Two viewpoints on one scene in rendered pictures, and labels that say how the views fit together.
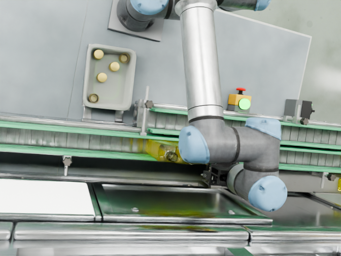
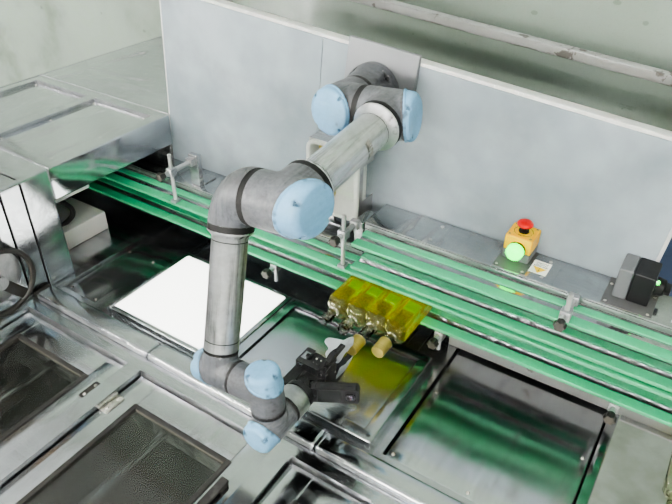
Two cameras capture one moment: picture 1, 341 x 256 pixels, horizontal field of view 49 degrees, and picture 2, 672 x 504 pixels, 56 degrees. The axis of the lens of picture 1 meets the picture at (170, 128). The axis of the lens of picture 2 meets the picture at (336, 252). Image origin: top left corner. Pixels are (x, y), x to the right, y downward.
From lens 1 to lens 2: 1.38 m
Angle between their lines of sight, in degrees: 55
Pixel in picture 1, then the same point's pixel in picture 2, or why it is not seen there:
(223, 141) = (213, 378)
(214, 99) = (212, 338)
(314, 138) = not seen: hidden behind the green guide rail
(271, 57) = (604, 177)
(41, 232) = (160, 363)
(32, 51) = (273, 127)
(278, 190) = (257, 439)
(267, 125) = (248, 383)
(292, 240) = (359, 476)
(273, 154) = (258, 408)
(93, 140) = not seen: hidden behind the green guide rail
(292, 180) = not seen: hidden behind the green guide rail
